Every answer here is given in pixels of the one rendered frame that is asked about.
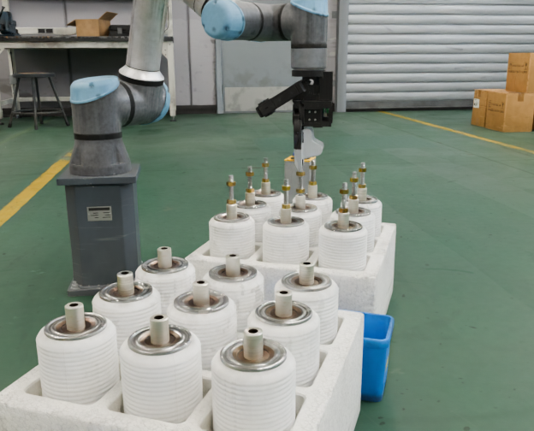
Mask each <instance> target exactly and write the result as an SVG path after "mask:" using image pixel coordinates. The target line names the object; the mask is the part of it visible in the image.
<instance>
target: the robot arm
mask: <svg viewBox="0 0 534 431"><path fill-rule="evenodd" d="M182 1H183V2H184V3H185V4H186V5H187V6H188V7H189V8H191V9H192V10H193V11H194V12H195V13H196V14H197V15H199V16H200V17H201V23H202V26H203V27H204V30H205V32H206V33H207V34H208V35H209V36H210V37H212V38H216V39H221V40H224V41H231V40H248V41H255V42H259V43H263V42H266V41H291V68H293V69H294V70H292V76H294V77H302V80H300V81H297V82H296V83H294V84H293V85H292V86H290V87H289V88H287V89H285V90H284V91H282V92H280V93H278V94H277V95H275V96H274V97H272V98H270V99H268V98H267V99H264V100H262V101H261V103H259V104H258V107H257V108H256V110H257V112H258V114H259V116H260V117H261V118H262V117H264V116H265V117H267V116H269V115H272V114H273V113H274V112H276V109H277V108H279V107H281V106H282V105H284V104H285V103H287V102H288V101H290V100H292V99H293V100H292V101H293V103H294V104H293V125H294V164H295V166H296V168H297V169H298V170H299V172H302V166H303V168H304V159H306V158H309V157H313V156H319V155H320V154H321V153H322V151H323V142H322V141H320V140H318V139H315V137H314V130H313V128H312V127H331V123H332V122H333V74H334V71H325V70H324V69H325V68H327V49H324V48H327V40H328V16H329V13H328V0H291V1H290V3H281V4H264V3H250V2H242V1H240V0H182ZM168 6H169V0H133V8H132V16H131V24H130V31H129V39H128V53H127V60H126V65H125V66H124V67H122V68H120V69H119V74H118V78H117V77H116V76H114V75H105V76H97V77H89V78H84V79H80V80H76V81H74V82H73V83H72V84H71V86H70V103H71V109H72V118H73V128H74V148H73V151H72V155H71V158H70V162H69V172H70V173H71V174H73V175H78V176H109V175H116V174H125V173H127V172H129V171H131V170H132V168H131V161H130V158H129V155H128V152H127V150H126V147H125V145H124V143H123V141H122V127H128V126H135V125H148V124H151V123H153V122H157V121H160V120H161V119H163V118H164V116H165V115H166V113H167V112H168V110H169V104H170V95H169V92H168V90H169V89H168V87H167V86H166V85H165V84H164V83H163V81H164V77H163V75H162V74H161V73H160V71H159V69H160V62H161V56H162V49H163V38H164V32H165V25H166V19H167V13H168ZM310 79H312V80H313V81H314V83H313V85H311V81H310Z"/></svg>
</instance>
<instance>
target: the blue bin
mask: <svg viewBox="0 0 534 431"><path fill-rule="evenodd" d="M361 313H363V314H364V335H363V357H362V377H361V398H360V400H366V401H371V402H380V401H382V399H383V392H384V388H385V383H386V380H387V373H388V363H389V346H390V340H391V336H392V332H393V328H394V323H395V320H394V318H393V317H392V316H388V315H382V314H375V313H367V312H361Z"/></svg>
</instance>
